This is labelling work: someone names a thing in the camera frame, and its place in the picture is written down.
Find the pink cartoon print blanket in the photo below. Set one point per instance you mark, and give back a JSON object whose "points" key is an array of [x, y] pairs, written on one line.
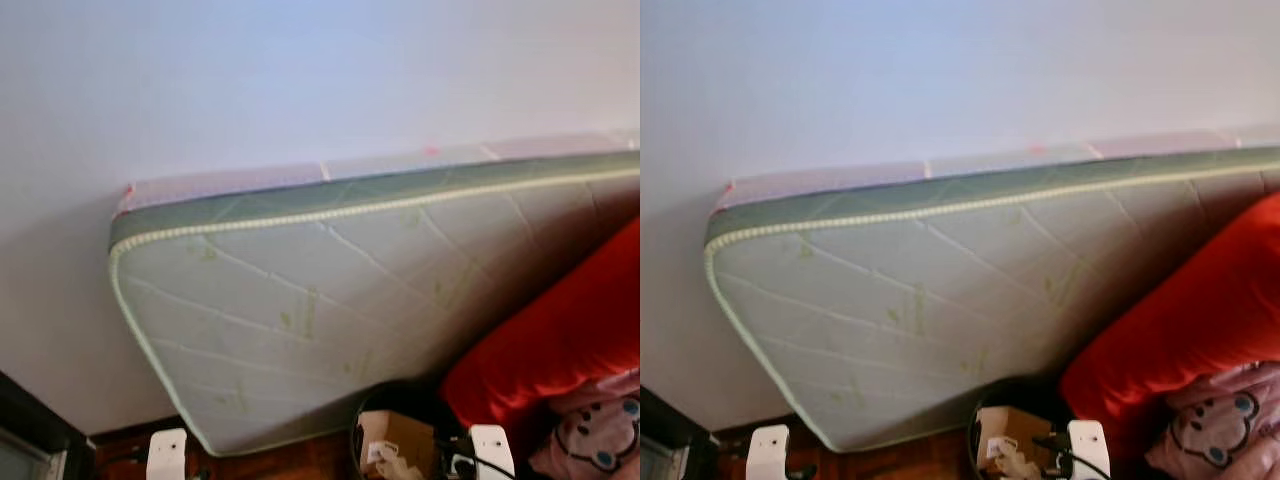
{"points": [[590, 440], [1220, 430]]}

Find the large red sofa cushion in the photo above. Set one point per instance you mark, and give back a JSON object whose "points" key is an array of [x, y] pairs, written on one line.
{"points": [[560, 330], [1180, 320]]}

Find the dark cabinet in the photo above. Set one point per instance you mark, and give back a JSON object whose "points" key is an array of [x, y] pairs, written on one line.
{"points": [[665, 445], [30, 440]]}

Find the green white quilted mattress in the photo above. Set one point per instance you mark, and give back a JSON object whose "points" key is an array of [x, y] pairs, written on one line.
{"points": [[300, 300], [900, 300]]}

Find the black waste bin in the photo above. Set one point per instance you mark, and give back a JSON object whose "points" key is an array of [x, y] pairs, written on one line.
{"points": [[1020, 390], [400, 395]]}

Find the brown cardboard box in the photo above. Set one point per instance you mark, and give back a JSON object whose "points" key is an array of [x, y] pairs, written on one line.
{"points": [[410, 430], [1025, 425]]}

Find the crumpled white paper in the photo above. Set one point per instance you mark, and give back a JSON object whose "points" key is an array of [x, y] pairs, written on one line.
{"points": [[395, 465], [1010, 462]]}

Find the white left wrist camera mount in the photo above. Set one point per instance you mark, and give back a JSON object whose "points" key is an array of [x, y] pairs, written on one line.
{"points": [[166, 455], [768, 455]]}

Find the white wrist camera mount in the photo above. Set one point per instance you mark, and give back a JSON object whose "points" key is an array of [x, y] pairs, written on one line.
{"points": [[1088, 450], [492, 450], [166, 455], [768, 455]]}

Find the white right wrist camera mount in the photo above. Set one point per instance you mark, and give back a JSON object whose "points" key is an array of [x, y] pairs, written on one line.
{"points": [[492, 450], [1088, 450]]}

